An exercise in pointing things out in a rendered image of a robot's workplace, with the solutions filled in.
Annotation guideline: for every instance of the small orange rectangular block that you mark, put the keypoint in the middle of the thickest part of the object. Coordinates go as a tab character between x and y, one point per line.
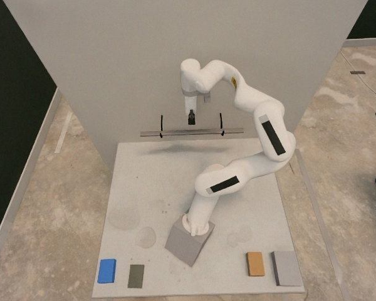
255	264

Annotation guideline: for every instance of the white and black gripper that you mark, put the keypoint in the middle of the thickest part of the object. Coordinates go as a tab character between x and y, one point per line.
190	108

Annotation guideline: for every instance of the blue rectangular block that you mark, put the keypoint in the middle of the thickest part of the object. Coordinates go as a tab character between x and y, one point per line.
106	272

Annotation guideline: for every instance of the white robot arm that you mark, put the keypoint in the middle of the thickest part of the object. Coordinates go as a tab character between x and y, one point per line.
277	143

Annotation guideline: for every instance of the grey bar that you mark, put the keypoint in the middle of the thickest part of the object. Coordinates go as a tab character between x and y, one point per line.
191	132

